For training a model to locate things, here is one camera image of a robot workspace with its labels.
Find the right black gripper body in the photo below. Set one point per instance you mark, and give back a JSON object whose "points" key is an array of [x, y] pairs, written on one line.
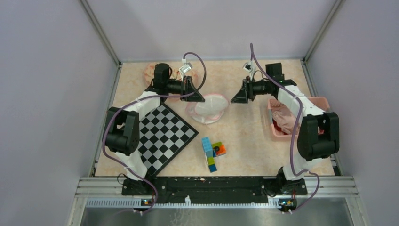
{"points": [[258, 88]]}

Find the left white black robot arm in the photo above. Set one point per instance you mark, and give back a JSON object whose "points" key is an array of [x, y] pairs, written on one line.
{"points": [[122, 129]]}

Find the aluminium frame rail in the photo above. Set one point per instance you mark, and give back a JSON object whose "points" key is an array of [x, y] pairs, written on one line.
{"points": [[106, 192]]}

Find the black white checkerboard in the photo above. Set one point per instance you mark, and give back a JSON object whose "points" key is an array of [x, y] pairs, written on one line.
{"points": [[163, 135]]}

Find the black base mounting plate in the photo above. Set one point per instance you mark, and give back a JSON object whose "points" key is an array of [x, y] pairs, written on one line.
{"points": [[212, 190]]}

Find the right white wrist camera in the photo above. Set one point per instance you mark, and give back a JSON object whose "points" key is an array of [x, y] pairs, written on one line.
{"points": [[248, 67]]}

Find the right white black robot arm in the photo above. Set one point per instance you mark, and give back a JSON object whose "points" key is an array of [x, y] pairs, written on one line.
{"points": [[318, 136]]}

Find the colourful toy block stack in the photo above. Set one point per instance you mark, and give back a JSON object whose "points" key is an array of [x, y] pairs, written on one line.
{"points": [[211, 152]]}

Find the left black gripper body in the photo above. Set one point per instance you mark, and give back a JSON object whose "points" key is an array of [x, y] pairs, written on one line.
{"points": [[175, 87]]}

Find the beige pink lace bra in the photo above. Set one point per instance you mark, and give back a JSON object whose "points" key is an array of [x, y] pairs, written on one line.
{"points": [[282, 116]]}

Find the white pink mesh laundry bag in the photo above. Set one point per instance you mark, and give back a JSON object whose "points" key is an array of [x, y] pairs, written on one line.
{"points": [[209, 111]]}

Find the red bra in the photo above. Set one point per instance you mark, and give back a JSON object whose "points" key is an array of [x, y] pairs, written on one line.
{"points": [[278, 130]]}

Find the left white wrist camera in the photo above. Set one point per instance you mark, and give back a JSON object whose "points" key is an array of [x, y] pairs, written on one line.
{"points": [[187, 66]]}

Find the pink plastic basket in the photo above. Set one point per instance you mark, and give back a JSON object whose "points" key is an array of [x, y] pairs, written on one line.
{"points": [[320, 102]]}

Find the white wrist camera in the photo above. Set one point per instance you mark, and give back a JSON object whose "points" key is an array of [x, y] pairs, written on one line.
{"points": [[187, 66], [248, 67]]}

